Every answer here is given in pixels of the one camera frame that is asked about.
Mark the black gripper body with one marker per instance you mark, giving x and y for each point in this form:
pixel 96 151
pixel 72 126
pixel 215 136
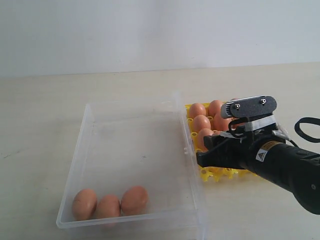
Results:
pixel 242 153

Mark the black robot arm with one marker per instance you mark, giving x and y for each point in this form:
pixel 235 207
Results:
pixel 301 176

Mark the yellow plastic egg tray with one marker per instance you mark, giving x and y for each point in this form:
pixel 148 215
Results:
pixel 215 173

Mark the clear plastic container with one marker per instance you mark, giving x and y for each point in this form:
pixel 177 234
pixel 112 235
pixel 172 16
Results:
pixel 143 141

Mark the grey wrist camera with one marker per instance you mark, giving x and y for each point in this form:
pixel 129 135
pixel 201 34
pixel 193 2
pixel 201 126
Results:
pixel 249 107

